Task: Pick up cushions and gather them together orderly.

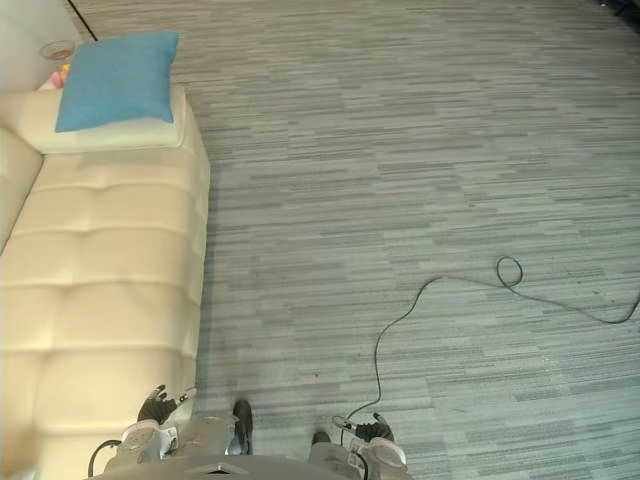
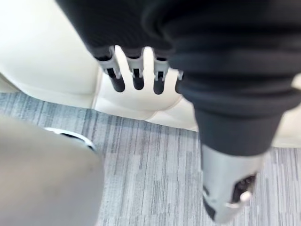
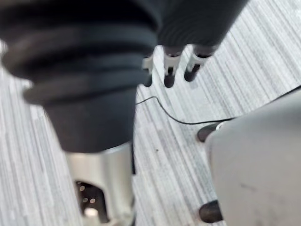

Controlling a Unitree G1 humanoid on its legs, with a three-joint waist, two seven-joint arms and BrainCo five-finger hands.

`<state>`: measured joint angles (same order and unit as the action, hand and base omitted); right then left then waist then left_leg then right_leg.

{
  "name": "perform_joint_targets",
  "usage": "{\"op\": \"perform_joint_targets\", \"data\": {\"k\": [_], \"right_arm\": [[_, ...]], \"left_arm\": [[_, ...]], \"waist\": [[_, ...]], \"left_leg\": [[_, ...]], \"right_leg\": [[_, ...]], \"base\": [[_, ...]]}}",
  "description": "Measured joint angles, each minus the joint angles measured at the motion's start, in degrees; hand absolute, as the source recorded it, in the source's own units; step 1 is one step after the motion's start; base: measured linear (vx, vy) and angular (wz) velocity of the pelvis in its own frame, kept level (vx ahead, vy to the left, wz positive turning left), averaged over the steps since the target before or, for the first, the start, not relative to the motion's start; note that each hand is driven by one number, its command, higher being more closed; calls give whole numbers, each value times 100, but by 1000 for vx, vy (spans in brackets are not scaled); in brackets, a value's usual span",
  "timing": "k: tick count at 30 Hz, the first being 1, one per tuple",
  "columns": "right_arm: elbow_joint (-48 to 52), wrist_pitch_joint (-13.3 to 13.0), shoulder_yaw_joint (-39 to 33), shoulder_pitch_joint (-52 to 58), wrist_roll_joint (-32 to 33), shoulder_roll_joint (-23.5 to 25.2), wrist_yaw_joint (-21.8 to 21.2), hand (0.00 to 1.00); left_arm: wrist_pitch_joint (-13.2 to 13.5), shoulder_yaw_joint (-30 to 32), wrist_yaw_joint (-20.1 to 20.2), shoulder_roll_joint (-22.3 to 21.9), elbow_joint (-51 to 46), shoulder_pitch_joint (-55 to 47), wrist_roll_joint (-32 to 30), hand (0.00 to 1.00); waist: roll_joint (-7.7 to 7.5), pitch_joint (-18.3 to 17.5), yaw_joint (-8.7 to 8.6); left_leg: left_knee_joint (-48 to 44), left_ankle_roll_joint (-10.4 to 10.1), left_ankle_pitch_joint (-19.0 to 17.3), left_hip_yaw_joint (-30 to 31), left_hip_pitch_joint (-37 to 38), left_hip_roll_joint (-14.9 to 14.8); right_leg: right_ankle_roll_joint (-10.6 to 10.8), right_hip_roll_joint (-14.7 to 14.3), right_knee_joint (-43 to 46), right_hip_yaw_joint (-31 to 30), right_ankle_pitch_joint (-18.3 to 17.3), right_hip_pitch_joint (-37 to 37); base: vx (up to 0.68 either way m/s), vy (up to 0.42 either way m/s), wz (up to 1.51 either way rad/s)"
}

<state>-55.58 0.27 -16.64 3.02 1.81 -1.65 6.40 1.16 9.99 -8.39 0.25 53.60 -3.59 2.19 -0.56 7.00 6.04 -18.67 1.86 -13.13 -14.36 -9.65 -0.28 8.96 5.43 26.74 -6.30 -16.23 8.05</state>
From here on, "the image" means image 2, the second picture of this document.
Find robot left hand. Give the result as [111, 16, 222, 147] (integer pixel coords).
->
[54, 0, 301, 223]

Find cream leather sofa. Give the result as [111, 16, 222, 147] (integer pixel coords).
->
[0, 0, 301, 148]

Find silver robot leg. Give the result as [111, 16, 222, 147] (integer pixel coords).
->
[0, 114, 106, 226]

